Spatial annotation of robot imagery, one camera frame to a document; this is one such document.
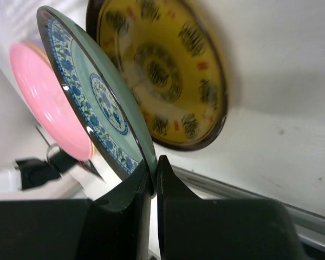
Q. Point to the blue green patterned plate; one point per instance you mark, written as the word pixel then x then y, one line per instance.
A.
pixel 100 98

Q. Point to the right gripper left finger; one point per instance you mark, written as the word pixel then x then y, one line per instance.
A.
pixel 117 224

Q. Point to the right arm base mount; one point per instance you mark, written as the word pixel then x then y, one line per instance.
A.
pixel 34 172

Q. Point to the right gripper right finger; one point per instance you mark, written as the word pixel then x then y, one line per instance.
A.
pixel 190 227

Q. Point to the pink plate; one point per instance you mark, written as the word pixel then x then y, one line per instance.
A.
pixel 46 100

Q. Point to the yellow patterned plate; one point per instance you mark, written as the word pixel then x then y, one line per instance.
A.
pixel 169 57

